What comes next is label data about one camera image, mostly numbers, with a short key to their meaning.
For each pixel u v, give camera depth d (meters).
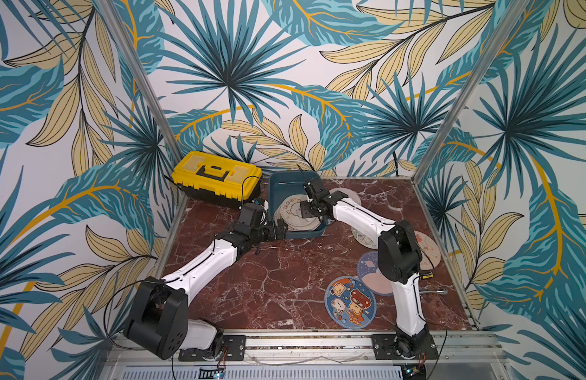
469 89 0.86
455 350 0.76
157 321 0.41
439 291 0.84
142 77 0.82
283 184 1.07
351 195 1.14
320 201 0.72
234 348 0.73
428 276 0.87
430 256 0.95
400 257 0.54
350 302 0.83
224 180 0.95
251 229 0.65
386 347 0.73
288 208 1.04
